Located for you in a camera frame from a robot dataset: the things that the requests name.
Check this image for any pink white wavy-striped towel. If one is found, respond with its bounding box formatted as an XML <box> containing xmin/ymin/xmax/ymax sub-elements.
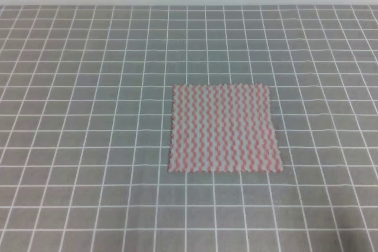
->
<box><xmin>168</xmin><ymin>84</ymin><xmax>283</xmax><ymax>172</ymax></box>

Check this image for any grey grid-patterned tablecloth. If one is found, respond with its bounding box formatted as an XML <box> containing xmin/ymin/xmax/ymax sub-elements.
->
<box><xmin>1</xmin><ymin>5</ymin><xmax>377</xmax><ymax>251</ymax></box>

